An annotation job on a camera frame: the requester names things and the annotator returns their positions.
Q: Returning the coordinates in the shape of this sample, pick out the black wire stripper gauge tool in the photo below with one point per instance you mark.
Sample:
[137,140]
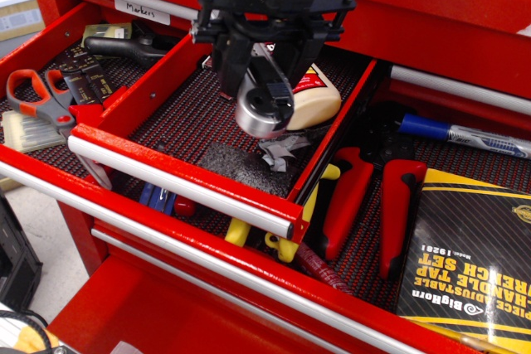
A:
[84,76]

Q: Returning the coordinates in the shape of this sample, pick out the large red lower drawer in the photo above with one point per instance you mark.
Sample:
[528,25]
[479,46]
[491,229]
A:
[172,284]

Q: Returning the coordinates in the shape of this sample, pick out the blue BIC marker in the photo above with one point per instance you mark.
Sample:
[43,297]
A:
[475,138]

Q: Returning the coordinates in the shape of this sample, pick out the grey orange scissors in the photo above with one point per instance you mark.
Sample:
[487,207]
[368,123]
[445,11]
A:
[53,105]

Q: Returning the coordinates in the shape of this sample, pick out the clear plastic bit case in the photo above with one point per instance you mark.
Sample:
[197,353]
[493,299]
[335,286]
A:
[26,134]

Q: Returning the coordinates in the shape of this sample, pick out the black box on floor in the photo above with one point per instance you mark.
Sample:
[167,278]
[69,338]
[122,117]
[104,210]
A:
[20,266]

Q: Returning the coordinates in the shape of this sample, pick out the red threadlocker tube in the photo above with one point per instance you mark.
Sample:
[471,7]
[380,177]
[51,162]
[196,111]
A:
[314,266]

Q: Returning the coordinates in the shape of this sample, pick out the BigHorn tap wrench set box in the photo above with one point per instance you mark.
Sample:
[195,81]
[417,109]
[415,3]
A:
[467,267]

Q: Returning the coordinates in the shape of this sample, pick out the black spring clamp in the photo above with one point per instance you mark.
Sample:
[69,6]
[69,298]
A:
[146,47]

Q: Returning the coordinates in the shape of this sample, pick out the Titebond wood glue bottle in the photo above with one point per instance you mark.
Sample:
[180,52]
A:
[316,99]

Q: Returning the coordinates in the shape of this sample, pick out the black foam pad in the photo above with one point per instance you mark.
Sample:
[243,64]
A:
[247,168]

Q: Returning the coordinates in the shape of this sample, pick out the white Markers label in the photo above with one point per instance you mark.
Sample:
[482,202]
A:
[142,11]

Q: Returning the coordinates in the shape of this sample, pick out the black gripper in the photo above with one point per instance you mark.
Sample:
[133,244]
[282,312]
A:
[300,26]

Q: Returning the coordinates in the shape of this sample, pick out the yellow handled tool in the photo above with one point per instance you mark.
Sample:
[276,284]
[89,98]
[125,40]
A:
[283,233]

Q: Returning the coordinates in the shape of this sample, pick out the silver box cutter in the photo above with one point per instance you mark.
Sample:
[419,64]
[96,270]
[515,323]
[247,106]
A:
[265,101]

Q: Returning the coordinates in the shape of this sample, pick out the small red middle drawer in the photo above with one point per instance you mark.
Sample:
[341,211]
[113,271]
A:
[164,146]

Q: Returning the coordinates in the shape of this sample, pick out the red round handle knob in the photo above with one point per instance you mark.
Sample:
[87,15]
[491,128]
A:
[183,206]

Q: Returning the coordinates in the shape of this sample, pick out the red tool chest cabinet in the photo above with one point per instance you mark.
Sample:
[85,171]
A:
[480,42]

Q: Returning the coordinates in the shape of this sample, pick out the red black crimping pliers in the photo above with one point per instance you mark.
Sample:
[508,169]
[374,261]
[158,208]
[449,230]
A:
[377,156]

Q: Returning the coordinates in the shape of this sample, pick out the blue handled tool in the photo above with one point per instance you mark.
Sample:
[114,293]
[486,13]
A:
[157,198]

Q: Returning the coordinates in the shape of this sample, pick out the small packet of blades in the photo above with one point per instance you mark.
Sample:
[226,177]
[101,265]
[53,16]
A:
[105,30]

